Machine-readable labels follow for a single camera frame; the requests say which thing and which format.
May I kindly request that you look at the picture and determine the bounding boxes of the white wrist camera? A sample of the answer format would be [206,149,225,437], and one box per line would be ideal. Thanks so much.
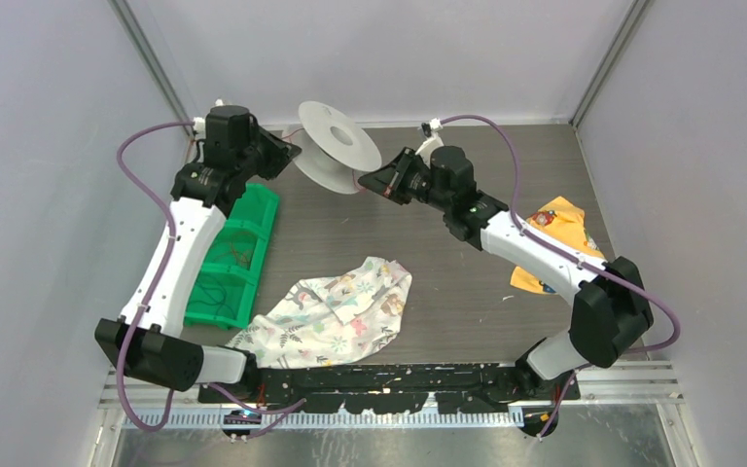
[416,118,444,165]
[193,97,227,136]

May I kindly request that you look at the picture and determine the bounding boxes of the yellow patterned cloth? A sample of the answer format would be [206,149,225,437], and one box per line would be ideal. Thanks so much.
[510,197,604,295]

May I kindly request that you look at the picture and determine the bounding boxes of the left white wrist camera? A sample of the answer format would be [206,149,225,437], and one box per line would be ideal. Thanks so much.
[193,97,227,136]

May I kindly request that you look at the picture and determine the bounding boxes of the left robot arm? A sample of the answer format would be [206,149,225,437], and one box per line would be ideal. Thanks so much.
[94,103,301,403]

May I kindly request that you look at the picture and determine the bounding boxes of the grey plastic spool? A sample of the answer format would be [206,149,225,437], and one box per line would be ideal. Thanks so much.
[282,100,382,195]

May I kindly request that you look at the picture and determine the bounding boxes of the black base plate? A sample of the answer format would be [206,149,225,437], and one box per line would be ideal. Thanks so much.
[221,363,579,414]

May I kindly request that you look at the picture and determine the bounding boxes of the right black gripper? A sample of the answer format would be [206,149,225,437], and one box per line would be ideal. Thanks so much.
[361,147,452,213]

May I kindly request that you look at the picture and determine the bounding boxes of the green three-compartment bin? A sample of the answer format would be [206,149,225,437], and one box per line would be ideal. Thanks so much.
[184,184,280,330]

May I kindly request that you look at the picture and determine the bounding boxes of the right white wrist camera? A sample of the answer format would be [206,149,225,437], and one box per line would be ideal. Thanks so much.
[416,118,444,165]

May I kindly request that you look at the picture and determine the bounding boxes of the dark blue wire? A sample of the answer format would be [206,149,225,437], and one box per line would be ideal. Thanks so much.
[194,280,240,320]

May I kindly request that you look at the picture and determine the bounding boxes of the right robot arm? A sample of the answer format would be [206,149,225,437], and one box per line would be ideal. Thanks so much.
[358,146,654,400]

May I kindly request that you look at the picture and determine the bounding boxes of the red wire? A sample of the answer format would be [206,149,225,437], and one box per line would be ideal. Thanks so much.
[281,127,369,195]

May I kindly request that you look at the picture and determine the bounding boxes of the brown wire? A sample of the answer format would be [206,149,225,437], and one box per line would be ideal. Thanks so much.
[224,236,258,267]

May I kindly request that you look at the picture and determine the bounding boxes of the aluminium frame rail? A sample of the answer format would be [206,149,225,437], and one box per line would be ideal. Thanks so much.
[124,361,685,413]

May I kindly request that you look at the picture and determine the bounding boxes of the white patterned cloth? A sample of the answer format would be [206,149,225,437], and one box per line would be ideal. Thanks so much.
[228,257,412,370]

